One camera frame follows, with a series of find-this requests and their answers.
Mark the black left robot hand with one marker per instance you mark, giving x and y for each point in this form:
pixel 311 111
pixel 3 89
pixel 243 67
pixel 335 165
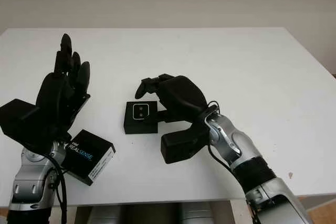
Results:
pixel 52 95

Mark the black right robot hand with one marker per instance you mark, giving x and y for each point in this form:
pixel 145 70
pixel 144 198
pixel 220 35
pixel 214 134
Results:
pixel 181 98

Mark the small silver black camera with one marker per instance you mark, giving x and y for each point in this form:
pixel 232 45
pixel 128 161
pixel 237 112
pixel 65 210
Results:
pixel 141 112

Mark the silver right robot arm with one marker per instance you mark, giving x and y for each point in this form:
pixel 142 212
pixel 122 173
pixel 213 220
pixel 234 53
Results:
pixel 244 142

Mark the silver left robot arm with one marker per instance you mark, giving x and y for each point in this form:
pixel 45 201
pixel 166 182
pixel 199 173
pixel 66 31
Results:
pixel 29 174

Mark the black box base with insert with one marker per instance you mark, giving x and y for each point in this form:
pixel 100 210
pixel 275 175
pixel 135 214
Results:
pixel 139 128

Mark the black RealSense box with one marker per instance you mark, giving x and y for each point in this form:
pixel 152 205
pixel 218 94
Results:
pixel 86 153

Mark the silver right robot leg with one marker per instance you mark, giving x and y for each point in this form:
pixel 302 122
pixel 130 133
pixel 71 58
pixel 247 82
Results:
pixel 197 213

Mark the white table leg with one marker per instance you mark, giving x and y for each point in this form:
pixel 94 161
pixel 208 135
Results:
pixel 237 212

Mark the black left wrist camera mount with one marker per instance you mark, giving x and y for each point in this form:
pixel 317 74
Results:
pixel 18 119

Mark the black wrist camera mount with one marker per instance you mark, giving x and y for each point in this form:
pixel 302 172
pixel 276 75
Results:
pixel 18 119
pixel 178 145

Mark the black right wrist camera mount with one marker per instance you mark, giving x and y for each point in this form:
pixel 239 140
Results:
pixel 178 145

